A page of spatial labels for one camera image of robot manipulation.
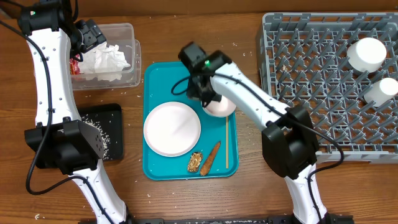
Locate white napkin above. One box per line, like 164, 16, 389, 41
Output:
78, 42, 131, 82

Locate small white plate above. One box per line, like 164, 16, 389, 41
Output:
202, 96, 236, 118

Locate red snack wrapper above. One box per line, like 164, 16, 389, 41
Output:
70, 58, 80, 75

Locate wooden chopstick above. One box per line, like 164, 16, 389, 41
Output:
225, 116, 229, 170

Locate large white plate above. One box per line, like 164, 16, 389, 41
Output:
143, 101, 201, 157

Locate golden food scrap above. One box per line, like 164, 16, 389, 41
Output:
187, 152, 203, 173

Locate white cup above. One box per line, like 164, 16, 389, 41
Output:
364, 78, 398, 107

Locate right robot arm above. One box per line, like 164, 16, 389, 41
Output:
178, 42, 327, 223

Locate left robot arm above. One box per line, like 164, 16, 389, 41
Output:
18, 1, 134, 223

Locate grey dishwasher rack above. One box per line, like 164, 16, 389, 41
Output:
256, 12, 397, 164

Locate clear plastic bin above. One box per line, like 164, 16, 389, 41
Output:
71, 23, 141, 91

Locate teal serving tray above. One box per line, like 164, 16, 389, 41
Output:
142, 62, 239, 180

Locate brown carrot-shaped food scrap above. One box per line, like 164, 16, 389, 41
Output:
200, 141, 221, 176

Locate black tray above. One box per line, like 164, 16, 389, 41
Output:
78, 103, 124, 161

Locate pile of white rice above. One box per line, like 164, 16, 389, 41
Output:
81, 116, 110, 160

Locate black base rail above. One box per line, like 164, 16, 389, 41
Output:
77, 214, 355, 224

